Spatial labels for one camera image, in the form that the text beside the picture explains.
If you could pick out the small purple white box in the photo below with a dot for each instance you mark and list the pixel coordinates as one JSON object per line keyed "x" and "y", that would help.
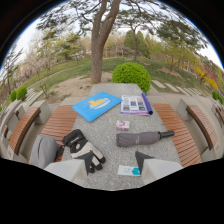
{"x": 122, "y": 125}

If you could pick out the open purple booklet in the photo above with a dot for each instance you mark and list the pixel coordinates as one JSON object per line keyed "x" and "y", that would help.
{"x": 136, "y": 105}

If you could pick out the grey backpack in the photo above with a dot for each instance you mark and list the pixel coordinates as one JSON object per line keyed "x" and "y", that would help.
{"x": 44, "y": 151}

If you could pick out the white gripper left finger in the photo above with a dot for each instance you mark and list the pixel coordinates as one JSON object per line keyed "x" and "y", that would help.
{"x": 68, "y": 170}

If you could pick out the blue folder with duck illustration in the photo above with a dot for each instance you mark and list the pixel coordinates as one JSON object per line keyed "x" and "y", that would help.
{"x": 96, "y": 105}

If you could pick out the small round green shrub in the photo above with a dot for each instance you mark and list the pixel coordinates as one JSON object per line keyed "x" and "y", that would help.
{"x": 21, "y": 93}
{"x": 13, "y": 96}

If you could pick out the folded grey umbrella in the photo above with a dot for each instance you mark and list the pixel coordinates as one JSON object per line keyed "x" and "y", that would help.
{"x": 141, "y": 138}

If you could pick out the large tree trunk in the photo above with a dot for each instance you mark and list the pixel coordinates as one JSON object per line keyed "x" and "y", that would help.
{"x": 98, "y": 43}

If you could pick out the white teal card packet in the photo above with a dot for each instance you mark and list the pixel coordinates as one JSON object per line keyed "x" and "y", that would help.
{"x": 128, "y": 170}

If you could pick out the black and white glove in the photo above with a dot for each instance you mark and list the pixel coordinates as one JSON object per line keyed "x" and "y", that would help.
{"x": 83, "y": 149}

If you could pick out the wooden slat bench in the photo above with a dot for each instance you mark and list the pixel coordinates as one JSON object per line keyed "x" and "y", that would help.
{"x": 186, "y": 133}
{"x": 50, "y": 128}

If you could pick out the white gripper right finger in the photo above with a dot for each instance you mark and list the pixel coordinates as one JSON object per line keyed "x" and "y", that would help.
{"x": 159, "y": 168}

